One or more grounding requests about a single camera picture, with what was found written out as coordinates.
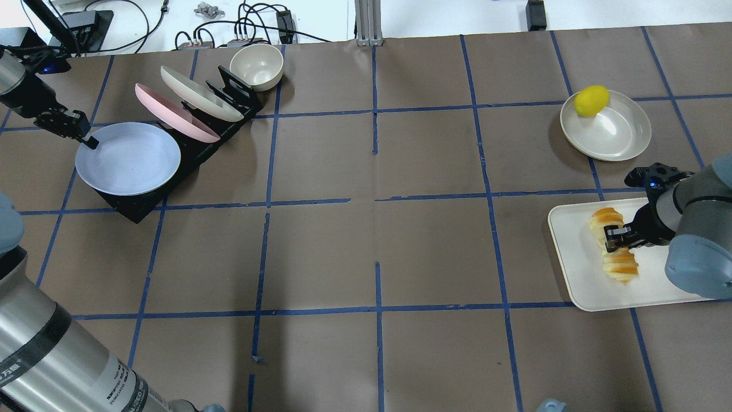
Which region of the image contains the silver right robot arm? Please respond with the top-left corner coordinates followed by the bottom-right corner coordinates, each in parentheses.
top-left (601, 154), bottom-right (731, 299)

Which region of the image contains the aluminium frame post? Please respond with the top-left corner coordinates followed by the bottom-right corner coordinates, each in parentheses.
top-left (355, 0), bottom-right (384, 47)

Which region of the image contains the beige plate in rack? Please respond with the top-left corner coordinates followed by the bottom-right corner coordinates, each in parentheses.
top-left (160, 66), bottom-right (244, 122)

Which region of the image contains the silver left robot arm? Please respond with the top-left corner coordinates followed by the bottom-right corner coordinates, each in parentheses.
top-left (1, 46), bottom-right (174, 411)

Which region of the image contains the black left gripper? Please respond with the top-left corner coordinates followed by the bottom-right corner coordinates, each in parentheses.
top-left (1, 49), bottom-right (100, 150)

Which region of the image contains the pink plate in rack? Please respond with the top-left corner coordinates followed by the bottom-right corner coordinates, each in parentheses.
top-left (135, 83), bottom-right (221, 144)

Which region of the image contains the cream bowl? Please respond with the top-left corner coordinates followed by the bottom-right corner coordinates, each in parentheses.
top-left (228, 43), bottom-right (284, 92)

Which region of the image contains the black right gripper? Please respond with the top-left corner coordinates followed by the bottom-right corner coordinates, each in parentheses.
top-left (603, 163), bottom-right (694, 253)

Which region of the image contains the black power adapter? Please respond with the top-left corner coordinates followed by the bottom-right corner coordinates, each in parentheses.
top-left (525, 0), bottom-right (547, 31)

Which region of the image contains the light blue plate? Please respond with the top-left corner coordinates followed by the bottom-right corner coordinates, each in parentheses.
top-left (75, 122), bottom-right (181, 196)

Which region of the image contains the orange striped bread roll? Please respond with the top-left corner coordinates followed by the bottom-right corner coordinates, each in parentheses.
top-left (589, 208), bottom-right (639, 284)

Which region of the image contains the black dish rack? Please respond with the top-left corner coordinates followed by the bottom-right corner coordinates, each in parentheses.
top-left (95, 65), bottom-right (263, 224)

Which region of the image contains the white rectangular tray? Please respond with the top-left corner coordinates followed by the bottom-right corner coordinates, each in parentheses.
top-left (547, 198), bottom-right (704, 311)

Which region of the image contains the yellow lemon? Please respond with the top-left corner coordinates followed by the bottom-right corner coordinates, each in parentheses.
top-left (574, 85), bottom-right (611, 117)

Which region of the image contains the cream round plate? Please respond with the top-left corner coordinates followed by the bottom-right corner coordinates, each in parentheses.
top-left (559, 90), bottom-right (652, 162)

